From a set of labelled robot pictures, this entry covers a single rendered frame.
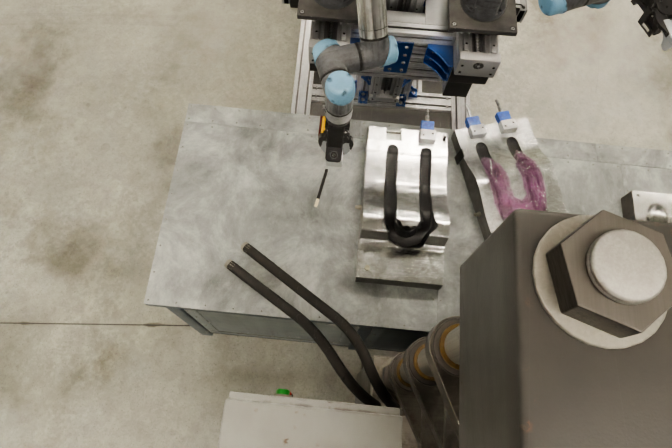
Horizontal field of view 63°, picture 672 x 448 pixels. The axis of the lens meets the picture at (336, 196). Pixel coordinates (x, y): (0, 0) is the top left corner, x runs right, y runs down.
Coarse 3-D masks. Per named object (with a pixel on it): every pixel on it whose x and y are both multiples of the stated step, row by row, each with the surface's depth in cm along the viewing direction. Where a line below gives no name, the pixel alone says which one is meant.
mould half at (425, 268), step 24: (384, 144) 176; (408, 144) 176; (432, 144) 177; (384, 168) 173; (408, 168) 174; (432, 168) 174; (408, 192) 170; (432, 192) 171; (360, 216) 174; (408, 216) 162; (360, 240) 166; (384, 240) 166; (432, 240) 163; (360, 264) 164; (384, 264) 164; (408, 264) 164; (432, 264) 165; (432, 288) 167
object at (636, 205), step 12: (636, 192) 175; (648, 192) 175; (624, 204) 179; (636, 204) 174; (648, 204) 174; (660, 204) 174; (624, 216) 178; (636, 216) 172; (648, 216) 174; (660, 216) 174
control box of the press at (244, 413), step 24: (240, 408) 91; (264, 408) 91; (288, 408) 91; (312, 408) 91; (336, 408) 92; (360, 408) 92; (384, 408) 92; (240, 432) 90; (264, 432) 90; (288, 432) 90; (312, 432) 90; (336, 432) 90; (360, 432) 90; (384, 432) 90
